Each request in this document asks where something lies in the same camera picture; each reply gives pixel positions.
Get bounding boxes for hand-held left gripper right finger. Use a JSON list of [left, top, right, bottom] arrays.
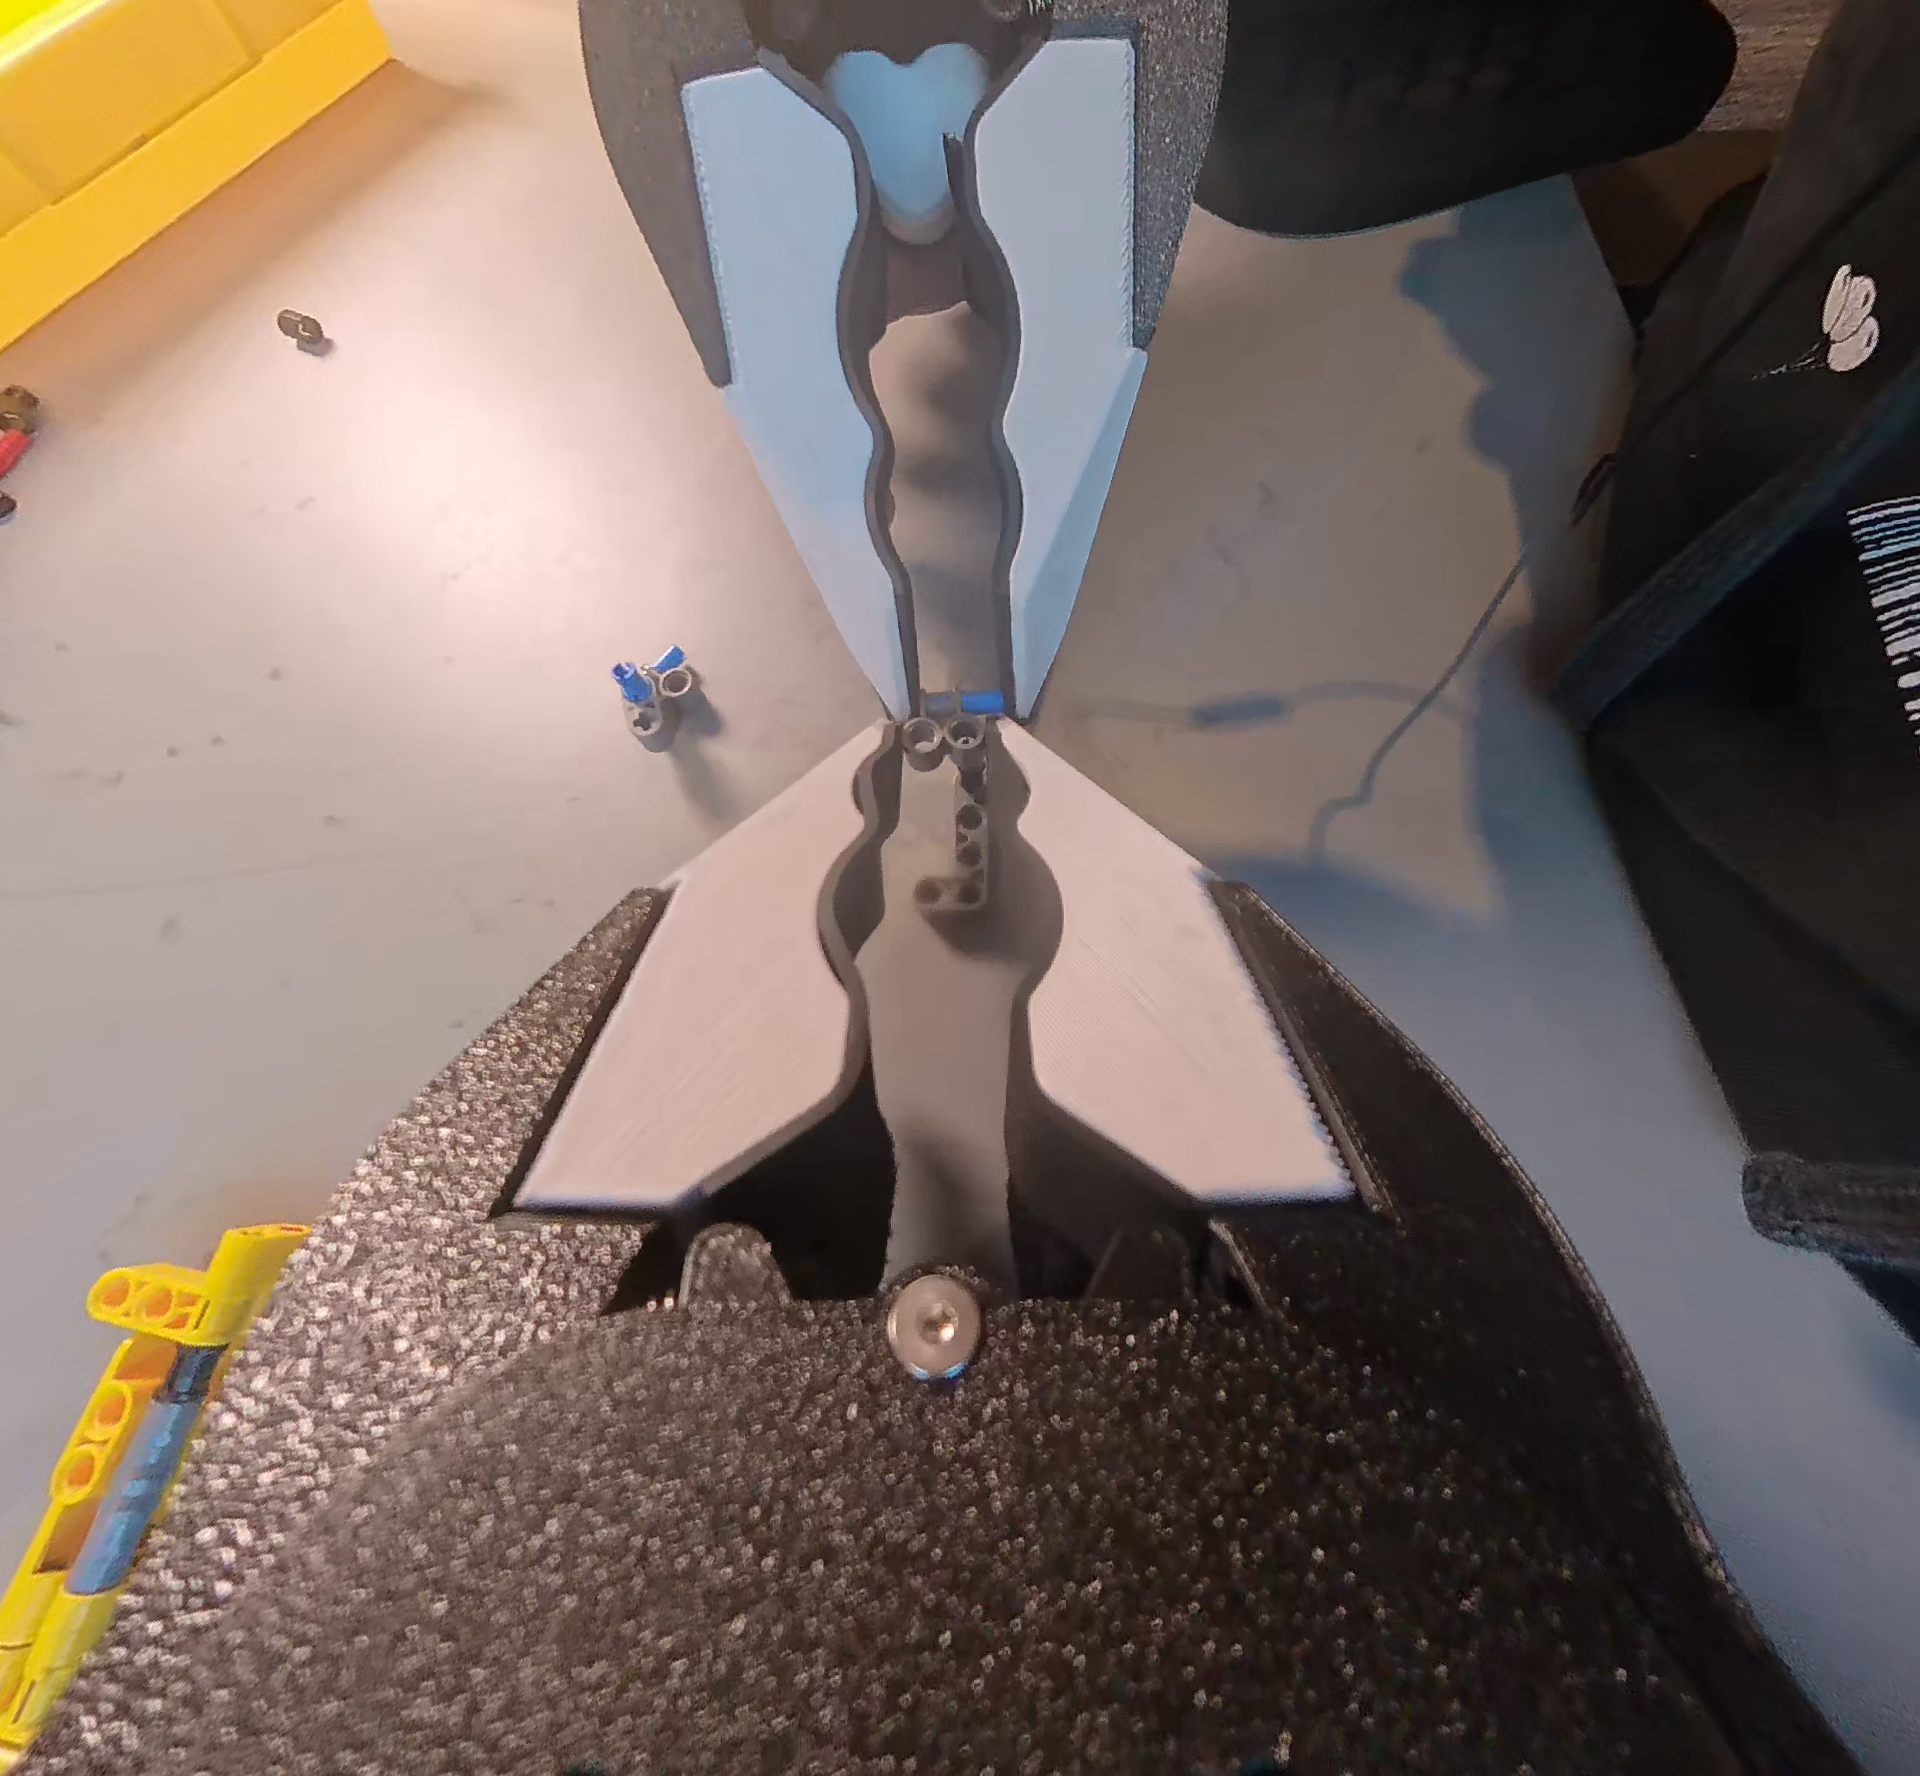
[[983, 717, 1393, 1223]]

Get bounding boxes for thin grey cable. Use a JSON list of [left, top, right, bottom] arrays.
[[1050, 561, 1531, 908]]

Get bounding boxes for yellow parts bin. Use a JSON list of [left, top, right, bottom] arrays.
[[0, 0, 394, 353]]

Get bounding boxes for yellow beam assembly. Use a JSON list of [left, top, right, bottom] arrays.
[[0, 1220, 314, 1750]]

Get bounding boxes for grey angled beam assembly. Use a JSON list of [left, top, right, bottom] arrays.
[[895, 690, 1003, 926]]

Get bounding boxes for small grey connector blue pins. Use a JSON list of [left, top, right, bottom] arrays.
[[610, 660, 705, 752]]

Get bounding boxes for pile of red black parts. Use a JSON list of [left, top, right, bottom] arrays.
[[0, 381, 48, 524]]

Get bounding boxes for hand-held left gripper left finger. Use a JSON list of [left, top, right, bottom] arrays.
[[505, 717, 904, 1228]]

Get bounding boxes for person's torso black hoodie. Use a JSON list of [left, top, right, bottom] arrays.
[[1544, 0, 1920, 1306]]

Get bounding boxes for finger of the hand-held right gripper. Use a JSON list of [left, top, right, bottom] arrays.
[[968, 11, 1154, 726], [678, 50, 923, 726]]

